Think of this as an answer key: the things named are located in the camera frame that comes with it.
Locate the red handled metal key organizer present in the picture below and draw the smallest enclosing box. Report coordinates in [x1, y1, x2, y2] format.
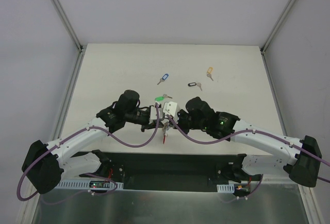
[162, 122, 171, 144]

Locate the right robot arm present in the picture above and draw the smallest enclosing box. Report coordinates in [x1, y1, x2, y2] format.
[163, 97, 323, 187]

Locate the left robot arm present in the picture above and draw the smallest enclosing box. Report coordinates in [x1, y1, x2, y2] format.
[17, 90, 163, 194]

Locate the key with green tag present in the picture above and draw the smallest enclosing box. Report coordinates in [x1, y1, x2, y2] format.
[155, 94, 172, 102]

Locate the key with black tag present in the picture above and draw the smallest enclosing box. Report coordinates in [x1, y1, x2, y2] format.
[187, 82, 203, 91]

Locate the key with blue rectangular tag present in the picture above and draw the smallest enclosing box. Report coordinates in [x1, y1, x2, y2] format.
[157, 73, 169, 85]

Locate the key with yellow tag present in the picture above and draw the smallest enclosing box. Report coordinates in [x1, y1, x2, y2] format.
[206, 67, 213, 81]

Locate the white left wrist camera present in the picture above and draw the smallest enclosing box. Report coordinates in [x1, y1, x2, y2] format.
[149, 102, 163, 123]

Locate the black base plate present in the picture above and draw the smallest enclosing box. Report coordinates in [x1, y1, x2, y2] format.
[47, 149, 296, 191]

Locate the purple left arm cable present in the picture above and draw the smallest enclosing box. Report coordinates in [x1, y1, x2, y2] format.
[15, 100, 160, 204]

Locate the aluminium frame rail left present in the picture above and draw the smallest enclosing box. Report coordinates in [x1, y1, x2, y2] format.
[16, 0, 86, 223]

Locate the aluminium frame rail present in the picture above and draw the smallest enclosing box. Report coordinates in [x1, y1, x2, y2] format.
[259, 0, 320, 224]
[16, 0, 86, 223]

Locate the aluminium frame rail right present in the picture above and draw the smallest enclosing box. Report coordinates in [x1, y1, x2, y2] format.
[259, 0, 320, 224]

